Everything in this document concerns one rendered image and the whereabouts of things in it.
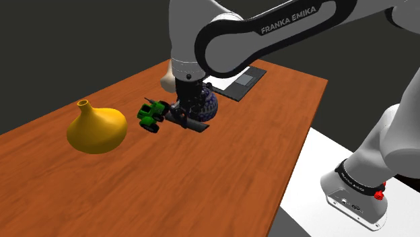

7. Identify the blue patterned round vase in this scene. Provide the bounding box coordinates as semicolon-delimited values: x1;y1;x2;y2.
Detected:
191;86;219;123

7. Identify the black laptop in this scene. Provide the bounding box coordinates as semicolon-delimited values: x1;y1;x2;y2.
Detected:
203;65;268;102

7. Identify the yellow vase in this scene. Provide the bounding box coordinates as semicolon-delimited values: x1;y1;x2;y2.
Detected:
66;99;128;155

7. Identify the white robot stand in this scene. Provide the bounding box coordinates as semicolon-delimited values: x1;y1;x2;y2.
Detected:
268;127;420;237

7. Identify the cream vase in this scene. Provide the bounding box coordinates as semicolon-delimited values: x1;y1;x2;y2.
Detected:
160;59;178;94

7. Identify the green toy tractor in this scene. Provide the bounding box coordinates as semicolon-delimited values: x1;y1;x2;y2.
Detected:
137;97;170;134

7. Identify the brown wooden table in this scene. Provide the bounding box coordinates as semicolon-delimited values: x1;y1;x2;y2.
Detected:
0;59;329;237

